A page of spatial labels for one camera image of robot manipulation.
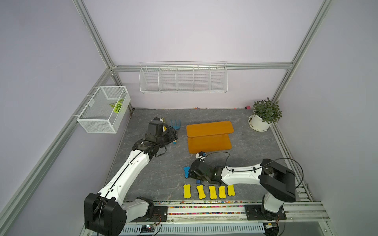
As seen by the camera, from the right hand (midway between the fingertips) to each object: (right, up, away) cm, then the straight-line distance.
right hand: (186, 170), depth 84 cm
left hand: (-6, +21, -4) cm, 22 cm away
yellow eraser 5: (+25, -9, -4) cm, 27 cm away
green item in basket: (-38, +37, -3) cm, 53 cm away
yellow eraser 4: (+20, -11, -5) cm, 23 cm away
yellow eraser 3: (+15, -10, -5) cm, 19 cm away
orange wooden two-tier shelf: (+15, +17, +18) cm, 30 cm away
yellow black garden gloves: (-19, +30, +25) cm, 43 cm away
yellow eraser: (+8, -11, -5) cm, 15 cm away
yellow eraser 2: (+1, -10, -4) cm, 11 cm away
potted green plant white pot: (+50, +33, +8) cm, 60 cm away
